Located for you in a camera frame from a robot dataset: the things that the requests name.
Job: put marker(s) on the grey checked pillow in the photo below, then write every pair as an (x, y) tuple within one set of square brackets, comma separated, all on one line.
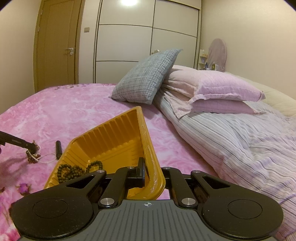
[(145, 78)]

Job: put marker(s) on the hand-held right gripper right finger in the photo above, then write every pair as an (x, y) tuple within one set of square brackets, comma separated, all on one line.
[(168, 173)]

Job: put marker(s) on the flat pink pillow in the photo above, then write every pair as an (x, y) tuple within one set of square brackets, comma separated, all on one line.
[(222, 107)]

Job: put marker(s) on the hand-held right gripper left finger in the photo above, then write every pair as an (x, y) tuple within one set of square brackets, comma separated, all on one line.
[(142, 171)]

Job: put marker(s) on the yellow carved chair back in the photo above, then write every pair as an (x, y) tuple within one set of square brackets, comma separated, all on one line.
[(156, 52)]

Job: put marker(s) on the cream padded headboard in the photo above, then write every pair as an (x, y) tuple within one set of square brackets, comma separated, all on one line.
[(272, 95)]

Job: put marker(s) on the pink floral blanket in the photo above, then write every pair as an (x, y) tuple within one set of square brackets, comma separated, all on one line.
[(69, 111)]

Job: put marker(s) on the large pink pillow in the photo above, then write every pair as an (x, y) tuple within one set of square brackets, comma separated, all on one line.
[(215, 84)]

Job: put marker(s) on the striped duvet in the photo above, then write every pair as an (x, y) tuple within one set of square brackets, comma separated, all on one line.
[(231, 143)]

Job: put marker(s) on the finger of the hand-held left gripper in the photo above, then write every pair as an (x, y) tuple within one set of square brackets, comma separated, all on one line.
[(13, 138)]

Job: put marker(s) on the black cylinder case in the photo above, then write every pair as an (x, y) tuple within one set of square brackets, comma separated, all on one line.
[(58, 149)]

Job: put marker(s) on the wall light switch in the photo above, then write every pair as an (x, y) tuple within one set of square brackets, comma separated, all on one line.
[(86, 29)]

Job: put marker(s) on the small shelf with bottles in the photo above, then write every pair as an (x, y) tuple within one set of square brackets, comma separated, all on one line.
[(205, 62)]

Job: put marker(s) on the orange plastic tray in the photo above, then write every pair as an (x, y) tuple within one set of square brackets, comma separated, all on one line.
[(111, 139)]

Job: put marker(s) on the round mauve covered mirror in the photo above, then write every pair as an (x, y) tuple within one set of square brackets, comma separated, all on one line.
[(217, 54)]

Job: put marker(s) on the white panelled wardrobe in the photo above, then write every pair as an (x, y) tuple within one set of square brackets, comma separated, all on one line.
[(138, 34)]

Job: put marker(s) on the brown wooden door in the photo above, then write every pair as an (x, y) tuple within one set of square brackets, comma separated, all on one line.
[(57, 34)]

